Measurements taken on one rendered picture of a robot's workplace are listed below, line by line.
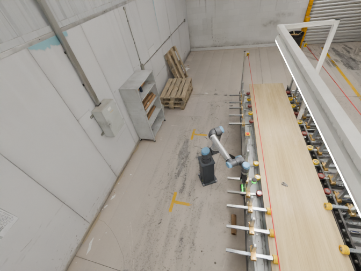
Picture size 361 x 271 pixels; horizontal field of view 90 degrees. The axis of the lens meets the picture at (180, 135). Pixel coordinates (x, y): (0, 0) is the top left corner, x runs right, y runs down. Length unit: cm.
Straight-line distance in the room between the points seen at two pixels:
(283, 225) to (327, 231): 43
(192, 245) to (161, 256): 51
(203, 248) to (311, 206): 165
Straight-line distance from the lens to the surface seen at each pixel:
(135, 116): 437
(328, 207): 283
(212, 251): 333
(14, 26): 299
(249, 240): 268
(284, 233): 258
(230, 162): 238
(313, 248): 263
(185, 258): 334
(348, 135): 130
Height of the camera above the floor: 324
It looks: 43 degrees down
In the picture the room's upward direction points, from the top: 12 degrees counter-clockwise
